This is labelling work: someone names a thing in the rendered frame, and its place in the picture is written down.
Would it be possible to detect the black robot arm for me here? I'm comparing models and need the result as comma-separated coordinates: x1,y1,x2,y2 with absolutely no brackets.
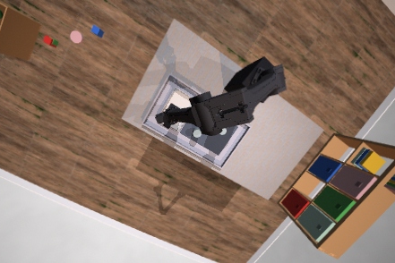
156,64,287,136

